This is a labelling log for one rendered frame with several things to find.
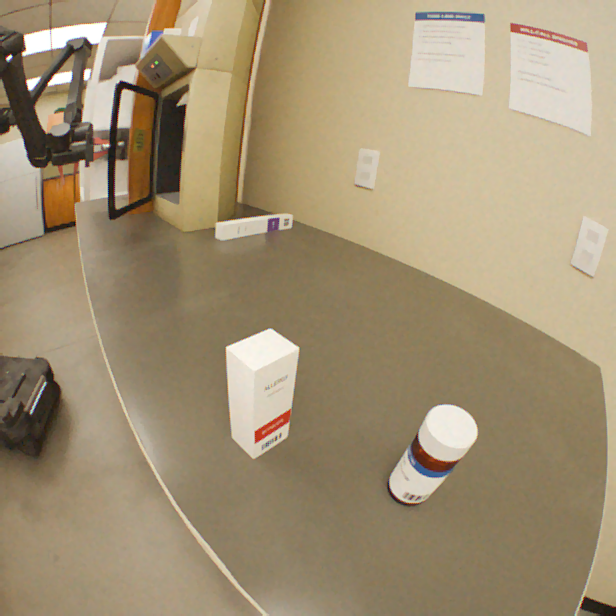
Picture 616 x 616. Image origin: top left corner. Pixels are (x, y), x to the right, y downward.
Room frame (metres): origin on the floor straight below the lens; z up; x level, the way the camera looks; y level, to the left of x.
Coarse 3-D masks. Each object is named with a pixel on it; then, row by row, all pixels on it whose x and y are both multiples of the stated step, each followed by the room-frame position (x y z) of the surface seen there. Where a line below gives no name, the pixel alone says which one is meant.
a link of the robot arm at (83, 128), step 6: (66, 114) 0.81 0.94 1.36; (72, 114) 0.82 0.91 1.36; (66, 120) 0.81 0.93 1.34; (72, 126) 0.83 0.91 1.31; (78, 126) 0.83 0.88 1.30; (84, 126) 0.84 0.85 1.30; (90, 126) 0.86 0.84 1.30; (78, 132) 0.82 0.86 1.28; (84, 132) 0.83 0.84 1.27; (78, 138) 0.83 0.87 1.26; (84, 138) 0.84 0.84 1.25
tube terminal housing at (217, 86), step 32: (224, 0) 0.79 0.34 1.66; (224, 32) 0.80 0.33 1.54; (256, 32) 1.03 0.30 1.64; (224, 64) 0.82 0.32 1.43; (192, 96) 0.76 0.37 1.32; (224, 96) 0.83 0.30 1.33; (192, 128) 0.77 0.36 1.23; (224, 128) 0.84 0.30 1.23; (192, 160) 0.77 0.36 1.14; (224, 160) 0.87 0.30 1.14; (192, 192) 0.78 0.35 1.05; (224, 192) 0.90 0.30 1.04; (192, 224) 0.78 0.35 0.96
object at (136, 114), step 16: (128, 96) 0.73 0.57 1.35; (144, 96) 0.84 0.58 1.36; (112, 112) 0.66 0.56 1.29; (128, 112) 0.75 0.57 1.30; (144, 112) 0.86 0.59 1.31; (128, 128) 0.76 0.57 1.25; (144, 128) 0.87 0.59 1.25; (128, 144) 0.76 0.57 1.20; (144, 144) 0.88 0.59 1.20; (128, 160) 0.77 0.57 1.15; (144, 160) 0.89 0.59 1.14; (128, 176) 0.77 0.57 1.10; (144, 176) 0.89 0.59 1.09; (128, 192) 0.77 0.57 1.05; (144, 192) 0.89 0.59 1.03
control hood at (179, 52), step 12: (168, 36) 0.69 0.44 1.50; (180, 36) 0.71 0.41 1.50; (192, 36) 0.74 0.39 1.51; (156, 48) 0.73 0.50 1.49; (168, 48) 0.71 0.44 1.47; (180, 48) 0.72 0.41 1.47; (192, 48) 0.74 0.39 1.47; (144, 60) 0.82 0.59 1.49; (168, 60) 0.76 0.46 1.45; (180, 60) 0.73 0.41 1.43; (192, 60) 0.75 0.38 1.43; (180, 72) 0.79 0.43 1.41
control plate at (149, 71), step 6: (156, 60) 0.79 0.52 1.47; (162, 60) 0.77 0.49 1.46; (150, 66) 0.83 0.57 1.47; (156, 66) 0.82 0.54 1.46; (162, 66) 0.80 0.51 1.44; (144, 72) 0.89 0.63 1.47; (150, 72) 0.87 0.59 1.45; (156, 72) 0.85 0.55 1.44; (162, 72) 0.83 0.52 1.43; (168, 72) 0.81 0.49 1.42; (150, 78) 0.90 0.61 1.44; (162, 78) 0.86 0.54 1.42; (156, 84) 0.92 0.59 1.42
